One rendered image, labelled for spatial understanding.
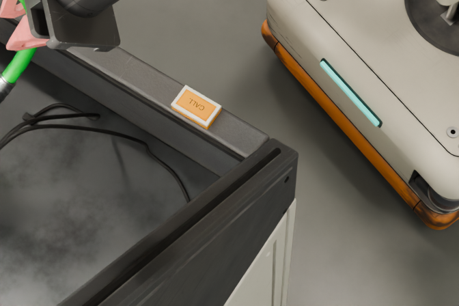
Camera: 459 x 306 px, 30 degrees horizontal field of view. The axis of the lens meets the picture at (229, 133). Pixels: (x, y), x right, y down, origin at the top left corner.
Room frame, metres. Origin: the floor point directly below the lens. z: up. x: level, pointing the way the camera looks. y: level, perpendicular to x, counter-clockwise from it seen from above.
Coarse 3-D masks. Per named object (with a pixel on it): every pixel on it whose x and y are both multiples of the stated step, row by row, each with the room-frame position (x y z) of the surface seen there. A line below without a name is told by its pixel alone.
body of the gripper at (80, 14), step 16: (48, 0) 0.36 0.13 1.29; (64, 0) 0.36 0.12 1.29; (80, 0) 0.36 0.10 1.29; (96, 0) 0.36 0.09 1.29; (112, 0) 0.36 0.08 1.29; (48, 16) 0.35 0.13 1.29; (64, 16) 0.35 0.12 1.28; (80, 16) 0.36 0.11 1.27; (96, 16) 0.36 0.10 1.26; (112, 16) 0.37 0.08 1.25; (64, 32) 0.34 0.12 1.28; (80, 32) 0.35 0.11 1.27; (96, 32) 0.35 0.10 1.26; (112, 32) 0.36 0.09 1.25; (64, 48) 0.33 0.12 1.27; (96, 48) 0.34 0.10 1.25; (112, 48) 0.34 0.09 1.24
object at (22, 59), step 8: (24, 0) 0.38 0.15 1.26; (24, 8) 0.39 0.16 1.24; (32, 48) 0.38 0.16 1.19; (16, 56) 0.38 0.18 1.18; (24, 56) 0.38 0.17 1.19; (32, 56) 0.38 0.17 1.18; (16, 64) 0.37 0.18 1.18; (24, 64) 0.37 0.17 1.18; (8, 72) 0.37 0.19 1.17; (16, 72) 0.37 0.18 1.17; (8, 80) 0.37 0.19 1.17; (16, 80) 0.37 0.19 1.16
